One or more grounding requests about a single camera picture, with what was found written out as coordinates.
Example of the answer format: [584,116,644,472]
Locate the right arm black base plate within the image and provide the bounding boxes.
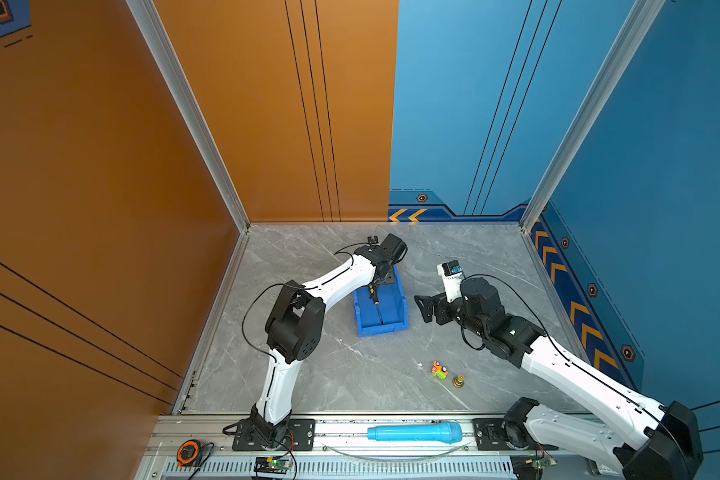
[472,417,558,451]

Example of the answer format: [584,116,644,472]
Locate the orange black tape measure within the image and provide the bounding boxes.
[176,439,203,468]

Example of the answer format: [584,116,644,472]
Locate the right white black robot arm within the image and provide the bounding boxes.
[414,275,704,479]

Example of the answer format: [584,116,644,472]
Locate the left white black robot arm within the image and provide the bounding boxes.
[249,234,408,449]

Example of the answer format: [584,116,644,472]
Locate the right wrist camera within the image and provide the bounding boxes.
[437,260,465,303]

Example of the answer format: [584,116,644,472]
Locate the light blue plastic tube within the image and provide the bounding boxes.
[367,422,463,444]

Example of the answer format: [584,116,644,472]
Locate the colourful small toy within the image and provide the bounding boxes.
[431,361,449,380]

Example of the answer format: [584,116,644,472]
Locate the green circuit board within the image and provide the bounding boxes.
[253,456,294,478]

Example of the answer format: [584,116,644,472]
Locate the small circuit board with wires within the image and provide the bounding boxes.
[511,456,558,480]

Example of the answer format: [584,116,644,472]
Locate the blue plastic bin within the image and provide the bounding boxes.
[353,266,409,337]

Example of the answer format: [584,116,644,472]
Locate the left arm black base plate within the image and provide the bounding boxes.
[232,417,316,452]

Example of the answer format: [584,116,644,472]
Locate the aluminium front rail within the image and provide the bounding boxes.
[135,412,619,479]

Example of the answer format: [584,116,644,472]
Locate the yellow black handled screwdriver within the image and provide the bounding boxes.
[368,285,384,325]

